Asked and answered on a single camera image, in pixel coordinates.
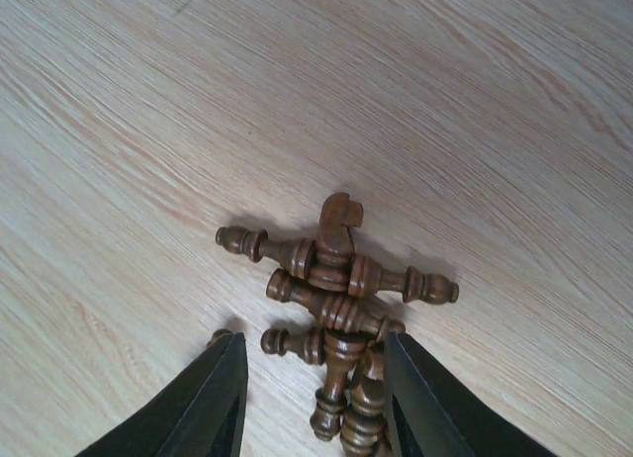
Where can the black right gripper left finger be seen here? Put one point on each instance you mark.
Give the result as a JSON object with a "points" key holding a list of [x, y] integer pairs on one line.
{"points": [[201, 412]]}

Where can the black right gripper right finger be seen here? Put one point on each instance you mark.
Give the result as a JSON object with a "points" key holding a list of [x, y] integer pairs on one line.
{"points": [[431, 413]]}

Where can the dark knight chess piece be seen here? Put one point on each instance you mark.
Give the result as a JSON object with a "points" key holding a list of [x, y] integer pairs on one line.
{"points": [[335, 247]]}

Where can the pile of dark chess pieces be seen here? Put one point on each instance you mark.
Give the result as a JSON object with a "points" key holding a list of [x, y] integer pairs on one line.
{"points": [[347, 338]]}

